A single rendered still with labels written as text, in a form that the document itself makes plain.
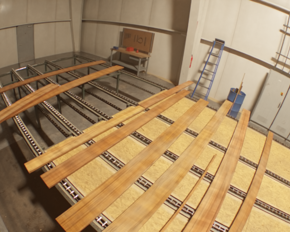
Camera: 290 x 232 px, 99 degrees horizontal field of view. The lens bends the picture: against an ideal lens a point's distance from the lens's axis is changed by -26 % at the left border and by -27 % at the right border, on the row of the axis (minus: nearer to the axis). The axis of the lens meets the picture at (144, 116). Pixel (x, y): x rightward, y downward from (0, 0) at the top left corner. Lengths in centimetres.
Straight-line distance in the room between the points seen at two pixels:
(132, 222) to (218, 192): 102
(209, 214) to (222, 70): 552
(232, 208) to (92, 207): 150
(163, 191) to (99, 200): 66
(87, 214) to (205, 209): 115
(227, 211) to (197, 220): 42
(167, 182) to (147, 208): 40
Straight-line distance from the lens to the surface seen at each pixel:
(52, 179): 188
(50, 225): 261
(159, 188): 181
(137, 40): 788
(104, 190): 172
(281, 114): 625
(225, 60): 654
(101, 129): 239
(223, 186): 213
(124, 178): 182
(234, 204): 213
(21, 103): 328
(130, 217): 160
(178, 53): 708
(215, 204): 193
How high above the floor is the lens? 235
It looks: 32 degrees down
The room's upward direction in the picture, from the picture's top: 10 degrees clockwise
